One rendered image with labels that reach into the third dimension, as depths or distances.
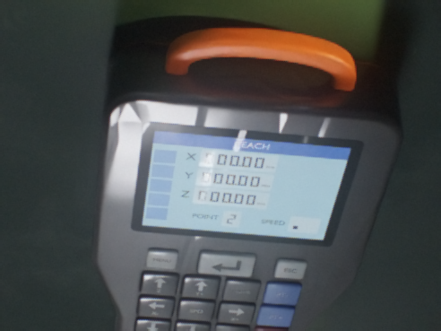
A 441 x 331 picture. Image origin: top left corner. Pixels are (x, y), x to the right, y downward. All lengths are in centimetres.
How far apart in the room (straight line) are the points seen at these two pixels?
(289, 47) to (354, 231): 7
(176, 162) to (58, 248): 9
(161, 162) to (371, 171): 6
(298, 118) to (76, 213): 11
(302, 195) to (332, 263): 4
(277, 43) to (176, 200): 6
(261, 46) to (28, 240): 13
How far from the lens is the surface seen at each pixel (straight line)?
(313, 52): 35
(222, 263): 41
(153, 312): 43
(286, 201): 39
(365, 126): 36
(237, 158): 37
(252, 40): 35
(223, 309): 43
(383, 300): 47
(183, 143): 37
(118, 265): 41
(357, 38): 37
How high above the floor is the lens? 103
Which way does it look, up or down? 42 degrees down
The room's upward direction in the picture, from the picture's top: 180 degrees clockwise
